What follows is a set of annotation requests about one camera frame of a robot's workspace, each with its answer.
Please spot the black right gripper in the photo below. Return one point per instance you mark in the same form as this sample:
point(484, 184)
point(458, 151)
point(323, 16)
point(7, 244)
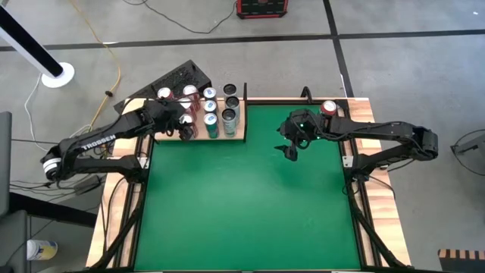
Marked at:
point(303, 127)

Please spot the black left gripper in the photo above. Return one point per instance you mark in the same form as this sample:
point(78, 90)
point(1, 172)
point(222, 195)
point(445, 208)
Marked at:
point(166, 113)

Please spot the red Star Wars Coca-Cola can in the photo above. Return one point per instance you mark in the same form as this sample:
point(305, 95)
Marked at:
point(186, 120)

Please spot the blue silver Red Bull can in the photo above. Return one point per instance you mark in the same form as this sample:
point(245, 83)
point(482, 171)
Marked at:
point(209, 107)
point(209, 93)
point(210, 123)

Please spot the white Celsius can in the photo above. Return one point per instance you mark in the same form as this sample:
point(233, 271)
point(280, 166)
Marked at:
point(230, 90)
point(229, 119)
point(232, 103)

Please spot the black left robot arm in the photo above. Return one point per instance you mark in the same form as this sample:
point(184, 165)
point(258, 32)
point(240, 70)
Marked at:
point(98, 142)

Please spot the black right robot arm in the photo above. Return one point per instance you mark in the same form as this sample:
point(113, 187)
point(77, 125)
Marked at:
point(379, 130)

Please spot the black hook clamp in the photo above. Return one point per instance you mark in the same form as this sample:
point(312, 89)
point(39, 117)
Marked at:
point(307, 95)

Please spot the black power adapter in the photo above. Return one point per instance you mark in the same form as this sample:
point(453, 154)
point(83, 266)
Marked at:
point(87, 186)

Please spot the black table brace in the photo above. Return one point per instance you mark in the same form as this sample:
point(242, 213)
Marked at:
point(373, 231)
point(121, 231)

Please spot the red box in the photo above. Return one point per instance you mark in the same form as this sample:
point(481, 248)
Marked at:
point(261, 7)

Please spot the white lamp stand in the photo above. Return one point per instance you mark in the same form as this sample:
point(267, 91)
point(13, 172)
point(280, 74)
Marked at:
point(30, 45)

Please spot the grey stand base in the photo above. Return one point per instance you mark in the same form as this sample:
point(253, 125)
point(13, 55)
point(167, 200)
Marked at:
point(471, 146)

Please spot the white yellow canister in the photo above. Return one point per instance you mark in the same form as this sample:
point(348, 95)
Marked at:
point(41, 250)

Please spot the grey cabinet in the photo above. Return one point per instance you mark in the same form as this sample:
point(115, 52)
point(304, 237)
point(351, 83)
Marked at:
point(9, 189)

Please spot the striped wooden black block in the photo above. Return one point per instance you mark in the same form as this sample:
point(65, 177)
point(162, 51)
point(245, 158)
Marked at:
point(462, 259)

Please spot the wooden shelf with black frame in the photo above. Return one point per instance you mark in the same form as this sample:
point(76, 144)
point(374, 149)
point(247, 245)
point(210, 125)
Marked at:
point(238, 130)

